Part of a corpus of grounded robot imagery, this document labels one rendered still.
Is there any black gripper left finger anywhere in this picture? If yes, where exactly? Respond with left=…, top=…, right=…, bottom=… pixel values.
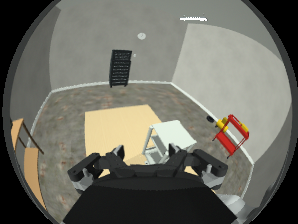
left=67, top=145, right=136, bottom=195

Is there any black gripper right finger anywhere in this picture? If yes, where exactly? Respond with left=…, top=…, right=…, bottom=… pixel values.
left=157, top=143, right=228, bottom=190

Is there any grey shelving unit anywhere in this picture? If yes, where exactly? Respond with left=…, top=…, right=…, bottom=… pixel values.
left=142, top=120, right=196, bottom=165

